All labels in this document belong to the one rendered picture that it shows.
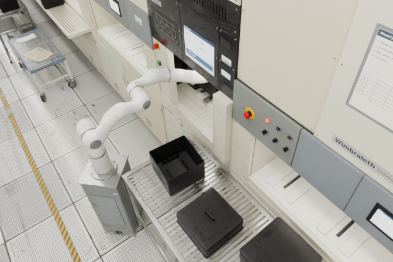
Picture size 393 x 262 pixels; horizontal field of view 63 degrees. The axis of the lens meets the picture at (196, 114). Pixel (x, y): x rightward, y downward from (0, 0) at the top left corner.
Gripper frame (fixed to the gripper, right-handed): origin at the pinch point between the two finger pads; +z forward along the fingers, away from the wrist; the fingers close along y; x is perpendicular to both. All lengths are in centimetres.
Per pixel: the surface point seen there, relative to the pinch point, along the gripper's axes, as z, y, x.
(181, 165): -65, 24, -43
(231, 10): -41, 45, 71
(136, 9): -31, -54, 34
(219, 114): -47, 43, 8
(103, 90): -27, -177, -121
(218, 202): -71, 66, -34
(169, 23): -35, -11, 41
